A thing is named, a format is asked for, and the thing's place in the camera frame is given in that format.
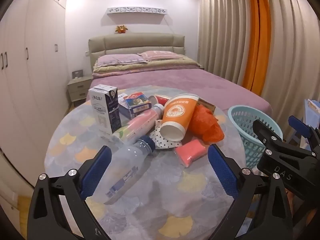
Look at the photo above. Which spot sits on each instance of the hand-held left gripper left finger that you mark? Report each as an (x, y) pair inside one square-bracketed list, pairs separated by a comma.
[(100, 172)]

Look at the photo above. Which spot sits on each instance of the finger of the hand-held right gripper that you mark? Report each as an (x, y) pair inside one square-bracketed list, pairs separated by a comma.
[(298, 125), (287, 162)]

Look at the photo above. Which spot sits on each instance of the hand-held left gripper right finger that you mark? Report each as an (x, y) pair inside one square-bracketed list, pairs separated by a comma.
[(222, 172)]

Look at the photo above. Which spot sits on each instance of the clear plastic bottle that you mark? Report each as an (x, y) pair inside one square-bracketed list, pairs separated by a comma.
[(125, 165)]

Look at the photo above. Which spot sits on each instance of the pink tissue packet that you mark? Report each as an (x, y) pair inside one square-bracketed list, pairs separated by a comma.
[(191, 152)]

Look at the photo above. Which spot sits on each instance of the orange plastic bag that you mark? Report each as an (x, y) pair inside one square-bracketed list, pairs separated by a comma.
[(205, 125)]

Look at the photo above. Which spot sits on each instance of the light blue plastic basket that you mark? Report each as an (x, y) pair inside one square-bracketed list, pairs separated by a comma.
[(240, 120)]

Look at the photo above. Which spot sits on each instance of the dark blue milk carton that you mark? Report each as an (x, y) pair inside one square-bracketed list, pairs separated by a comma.
[(105, 110)]

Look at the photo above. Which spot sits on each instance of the pink plastic bottle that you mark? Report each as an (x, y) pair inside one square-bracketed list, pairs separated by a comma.
[(142, 122)]

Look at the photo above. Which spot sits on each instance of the polka dot face mask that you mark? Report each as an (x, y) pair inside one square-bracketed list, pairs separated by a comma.
[(160, 142)]

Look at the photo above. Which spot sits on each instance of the small brown box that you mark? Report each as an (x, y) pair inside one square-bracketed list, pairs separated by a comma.
[(208, 106)]

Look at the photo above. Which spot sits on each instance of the small blue cardboard box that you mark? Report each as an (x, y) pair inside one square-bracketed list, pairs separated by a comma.
[(136, 106)]

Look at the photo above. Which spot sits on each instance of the orange paper cup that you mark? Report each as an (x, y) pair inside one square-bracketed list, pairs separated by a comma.
[(175, 112)]

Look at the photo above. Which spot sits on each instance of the red paper cup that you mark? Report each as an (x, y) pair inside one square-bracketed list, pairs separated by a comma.
[(162, 100)]

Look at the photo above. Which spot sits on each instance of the beige curtain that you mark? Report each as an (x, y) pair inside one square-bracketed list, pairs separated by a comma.
[(220, 30), (290, 55)]

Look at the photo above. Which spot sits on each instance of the beige nightstand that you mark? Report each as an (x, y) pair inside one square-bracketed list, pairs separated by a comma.
[(78, 90)]

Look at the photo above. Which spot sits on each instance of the bed with purple sheet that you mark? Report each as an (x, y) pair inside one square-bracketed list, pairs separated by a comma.
[(187, 82)]

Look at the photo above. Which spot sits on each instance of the orange curtain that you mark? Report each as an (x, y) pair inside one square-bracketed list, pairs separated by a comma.
[(256, 30)]

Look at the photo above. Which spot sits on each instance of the purple pillow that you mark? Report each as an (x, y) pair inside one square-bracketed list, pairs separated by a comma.
[(120, 60)]

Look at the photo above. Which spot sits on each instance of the folded beige quilt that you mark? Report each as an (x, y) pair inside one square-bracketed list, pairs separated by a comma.
[(150, 66)]

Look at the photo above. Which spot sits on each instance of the white wardrobe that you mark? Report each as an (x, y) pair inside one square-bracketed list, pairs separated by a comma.
[(30, 67)]

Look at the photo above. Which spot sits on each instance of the pink pillow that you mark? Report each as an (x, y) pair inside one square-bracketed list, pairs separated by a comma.
[(162, 55)]

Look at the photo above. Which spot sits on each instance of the beige padded headboard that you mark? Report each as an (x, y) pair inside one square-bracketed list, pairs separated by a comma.
[(137, 42)]

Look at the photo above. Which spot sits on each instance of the orange plush toy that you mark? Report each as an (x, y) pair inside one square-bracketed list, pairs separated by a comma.
[(121, 29)]

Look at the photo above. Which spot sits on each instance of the small dark frame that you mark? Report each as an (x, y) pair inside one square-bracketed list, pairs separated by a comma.
[(77, 74)]

